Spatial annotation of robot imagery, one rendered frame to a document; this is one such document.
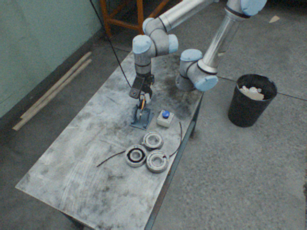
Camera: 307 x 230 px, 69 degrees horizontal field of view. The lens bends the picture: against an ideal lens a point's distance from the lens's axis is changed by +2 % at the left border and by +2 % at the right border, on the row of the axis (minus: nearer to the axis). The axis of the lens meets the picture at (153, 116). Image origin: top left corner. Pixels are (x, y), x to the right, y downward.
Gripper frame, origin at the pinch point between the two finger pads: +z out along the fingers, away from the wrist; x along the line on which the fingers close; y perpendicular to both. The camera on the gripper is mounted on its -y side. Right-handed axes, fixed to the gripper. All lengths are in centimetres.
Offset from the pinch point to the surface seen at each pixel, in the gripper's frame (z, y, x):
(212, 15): 92, 282, 5
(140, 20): 55, 166, 76
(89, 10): 50, 157, 141
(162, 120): 7.4, -2.2, -11.8
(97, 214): 12, -55, -2
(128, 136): 11.9, -15.4, 2.6
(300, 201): 92, 24, -117
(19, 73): 57, 37, 147
